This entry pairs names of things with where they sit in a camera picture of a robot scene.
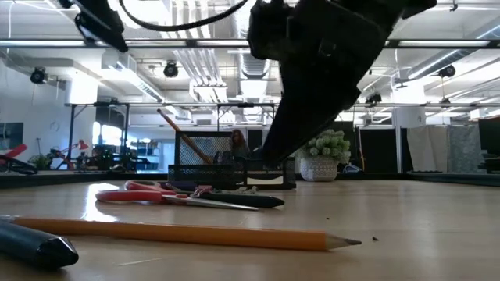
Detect black mesh desk organizer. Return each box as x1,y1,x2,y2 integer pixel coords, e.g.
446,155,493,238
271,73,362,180
167,130,297,191

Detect grey patterned curtain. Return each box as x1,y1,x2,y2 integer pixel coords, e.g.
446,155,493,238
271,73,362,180
448,124,480,175

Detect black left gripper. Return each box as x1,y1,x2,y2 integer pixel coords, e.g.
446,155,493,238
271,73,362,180
58,0,130,54

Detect small green background plant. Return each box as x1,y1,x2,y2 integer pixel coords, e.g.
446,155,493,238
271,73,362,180
29,153,52,171

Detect person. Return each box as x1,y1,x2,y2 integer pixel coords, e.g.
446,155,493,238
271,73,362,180
230,128,251,159

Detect dark wall picture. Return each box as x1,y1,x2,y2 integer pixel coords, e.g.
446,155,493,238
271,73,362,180
0,122,24,151

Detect green plant in white pot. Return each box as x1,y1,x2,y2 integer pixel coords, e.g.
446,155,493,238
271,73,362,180
298,128,352,183

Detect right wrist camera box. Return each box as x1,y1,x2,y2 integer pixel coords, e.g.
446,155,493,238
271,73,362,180
247,0,298,61

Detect black pen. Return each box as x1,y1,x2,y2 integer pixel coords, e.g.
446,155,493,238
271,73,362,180
177,190,285,209
0,215,80,271

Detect red bar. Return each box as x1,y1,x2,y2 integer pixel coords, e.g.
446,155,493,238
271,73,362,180
0,143,29,161

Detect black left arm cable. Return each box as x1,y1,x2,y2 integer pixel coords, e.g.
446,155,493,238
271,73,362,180
118,0,250,33

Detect silver ceiling air duct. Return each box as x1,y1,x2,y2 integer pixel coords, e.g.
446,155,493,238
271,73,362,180
229,0,274,81

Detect black partition panel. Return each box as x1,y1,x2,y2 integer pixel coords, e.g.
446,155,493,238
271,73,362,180
359,128,399,174

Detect black monitor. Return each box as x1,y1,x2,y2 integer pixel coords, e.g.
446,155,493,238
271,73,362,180
478,116,500,157

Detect white curtain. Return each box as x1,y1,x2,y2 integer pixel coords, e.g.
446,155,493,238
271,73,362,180
405,125,450,173

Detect red-handled scissors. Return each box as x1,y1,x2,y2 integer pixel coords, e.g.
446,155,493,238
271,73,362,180
95,180,259,212

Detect red desk lamp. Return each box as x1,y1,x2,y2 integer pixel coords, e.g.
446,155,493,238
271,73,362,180
58,139,89,157

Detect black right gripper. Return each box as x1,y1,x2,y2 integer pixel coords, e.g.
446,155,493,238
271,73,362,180
262,0,407,167

